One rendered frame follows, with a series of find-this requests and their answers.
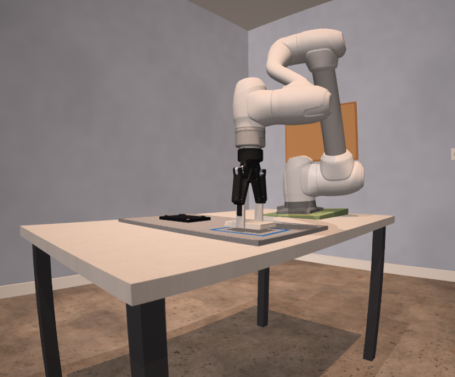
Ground black rectangular frame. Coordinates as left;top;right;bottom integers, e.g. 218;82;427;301
159;214;211;223

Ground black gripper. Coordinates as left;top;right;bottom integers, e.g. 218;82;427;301
232;148;267;228

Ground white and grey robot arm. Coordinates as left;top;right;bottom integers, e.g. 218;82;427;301
233;29;365;214

